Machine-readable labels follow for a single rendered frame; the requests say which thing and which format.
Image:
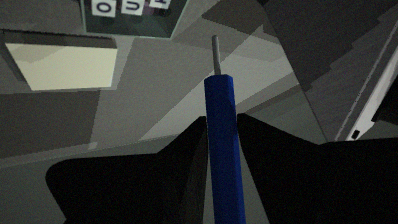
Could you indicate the blue stylus with white tip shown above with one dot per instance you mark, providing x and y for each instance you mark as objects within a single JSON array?
[{"x": 226, "y": 177}]

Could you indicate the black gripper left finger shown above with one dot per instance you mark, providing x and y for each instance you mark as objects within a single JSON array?
[{"x": 174, "y": 179}]

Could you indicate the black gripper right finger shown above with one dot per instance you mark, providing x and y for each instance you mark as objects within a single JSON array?
[{"x": 298, "y": 181}]

